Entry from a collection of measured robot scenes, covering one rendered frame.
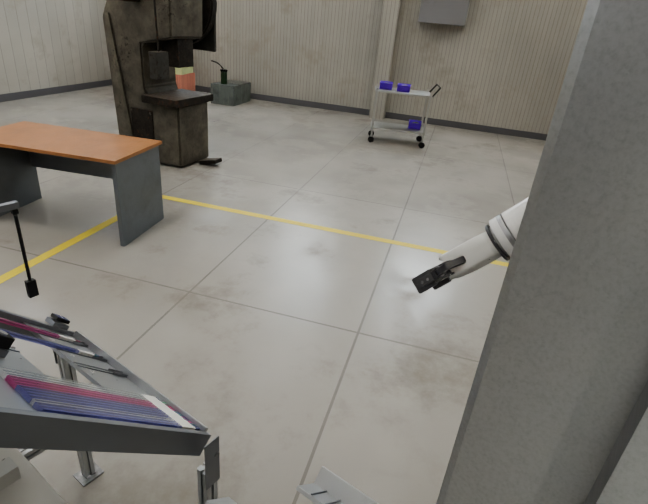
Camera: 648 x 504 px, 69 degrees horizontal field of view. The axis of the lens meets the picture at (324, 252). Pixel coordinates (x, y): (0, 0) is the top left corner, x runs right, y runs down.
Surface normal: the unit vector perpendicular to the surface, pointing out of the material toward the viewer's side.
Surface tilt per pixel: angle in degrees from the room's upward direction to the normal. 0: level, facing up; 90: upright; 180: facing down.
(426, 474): 0
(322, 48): 90
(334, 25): 90
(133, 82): 90
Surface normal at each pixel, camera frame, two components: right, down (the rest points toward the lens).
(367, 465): 0.09, -0.89
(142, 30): -0.38, 0.39
